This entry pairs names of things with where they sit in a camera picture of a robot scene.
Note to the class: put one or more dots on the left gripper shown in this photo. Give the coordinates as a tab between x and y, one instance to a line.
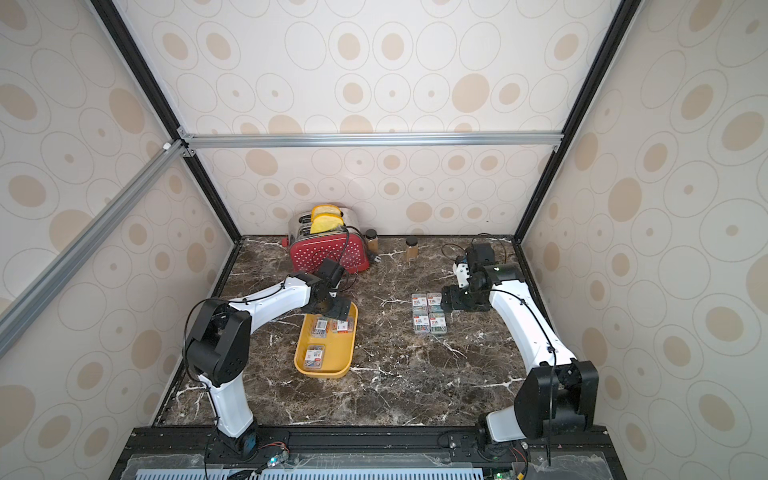
337	310

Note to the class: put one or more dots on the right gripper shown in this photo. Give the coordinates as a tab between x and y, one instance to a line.
459	297

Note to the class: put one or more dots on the paper clip box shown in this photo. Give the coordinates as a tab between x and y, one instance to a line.
421	322
419	300
343	326
314	357
320	328
438	323
434	300

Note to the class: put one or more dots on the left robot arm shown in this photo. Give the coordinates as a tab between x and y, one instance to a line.
217	341

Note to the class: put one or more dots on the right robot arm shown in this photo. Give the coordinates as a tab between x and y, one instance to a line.
559	393

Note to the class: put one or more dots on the yellow storage tray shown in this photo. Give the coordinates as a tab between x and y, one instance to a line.
339	348

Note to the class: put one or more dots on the red toaster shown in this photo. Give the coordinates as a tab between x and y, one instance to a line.
345	244

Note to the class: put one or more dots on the right spice jar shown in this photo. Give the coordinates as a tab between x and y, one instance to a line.
412	248

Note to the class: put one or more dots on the spice jar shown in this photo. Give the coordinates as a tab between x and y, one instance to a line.
372	240
412	248

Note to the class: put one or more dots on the yellow toast slice front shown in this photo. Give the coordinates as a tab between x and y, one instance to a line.
326	222

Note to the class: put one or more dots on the yellow toast slice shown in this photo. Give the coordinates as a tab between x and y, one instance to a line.
326	209
326	222

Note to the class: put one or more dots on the left spice jar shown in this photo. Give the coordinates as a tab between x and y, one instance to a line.
372	240

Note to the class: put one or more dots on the yellow toast slice rear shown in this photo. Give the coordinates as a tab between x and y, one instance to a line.
326	209

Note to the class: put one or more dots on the horizontal aluminium rail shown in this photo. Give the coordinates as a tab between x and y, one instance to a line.
378	139

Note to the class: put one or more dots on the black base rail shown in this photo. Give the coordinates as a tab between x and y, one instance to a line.
302	452

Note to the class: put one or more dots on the left aluminium rail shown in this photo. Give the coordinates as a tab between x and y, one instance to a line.
26	308

